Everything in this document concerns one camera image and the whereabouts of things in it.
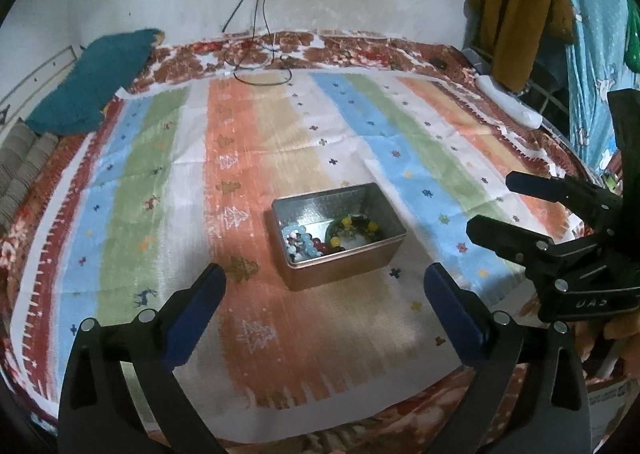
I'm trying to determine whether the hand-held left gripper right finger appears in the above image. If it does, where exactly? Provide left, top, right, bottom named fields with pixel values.
left=423, top=262, right=593, bottom=454

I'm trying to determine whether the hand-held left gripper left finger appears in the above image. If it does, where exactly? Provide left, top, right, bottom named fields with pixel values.
left=57, top=262, right=227, bottom=454

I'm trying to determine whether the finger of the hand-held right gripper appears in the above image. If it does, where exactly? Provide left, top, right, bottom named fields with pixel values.
left=466, top=215, right=557, bottom=280
left=505, top=171, right=626, bottom=235

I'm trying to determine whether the yellow and dark bead bracelet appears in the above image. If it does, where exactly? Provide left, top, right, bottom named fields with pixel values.
left=325, top=215, right=387, bottom=251

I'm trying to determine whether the light blue bead bracelet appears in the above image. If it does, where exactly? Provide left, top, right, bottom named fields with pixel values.
left=282, top=225, right=322, bottom=262

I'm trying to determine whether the metal tin box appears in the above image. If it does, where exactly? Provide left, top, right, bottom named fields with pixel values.
left=265, top=182, right=407, bottom=292

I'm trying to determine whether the multicolour bead bracelet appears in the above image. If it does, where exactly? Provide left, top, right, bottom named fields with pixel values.
left=299, top=233, right=347, bottom=257

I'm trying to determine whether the person's right hand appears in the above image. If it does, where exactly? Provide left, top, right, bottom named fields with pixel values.
left=570, top=306, right=640, bottom=380

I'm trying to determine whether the white oblong object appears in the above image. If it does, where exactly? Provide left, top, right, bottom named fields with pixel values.
left=475, top=75, right=544, bottom=130

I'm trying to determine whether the cardboard box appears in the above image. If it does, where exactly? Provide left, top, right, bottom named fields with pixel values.
left=585, top=374, right=638, bottom=440

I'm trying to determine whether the blue printed curtain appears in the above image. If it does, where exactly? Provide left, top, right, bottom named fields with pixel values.
left=537, top=0, right=640, bottom=175

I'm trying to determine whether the green cloth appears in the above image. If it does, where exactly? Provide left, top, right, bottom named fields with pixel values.
left=622, top=0, right=640, bottom=75

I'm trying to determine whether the striped printed mat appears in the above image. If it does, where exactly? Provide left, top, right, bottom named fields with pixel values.
left=10, top=71, right=591, bottom=435

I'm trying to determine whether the striped grey cushion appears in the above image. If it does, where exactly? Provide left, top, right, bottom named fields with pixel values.
left=0, top=123, right=61, bottom=235

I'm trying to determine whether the teal pillow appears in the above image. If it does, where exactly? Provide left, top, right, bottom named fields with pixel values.
left=25, top=28, right=166, bottom=136

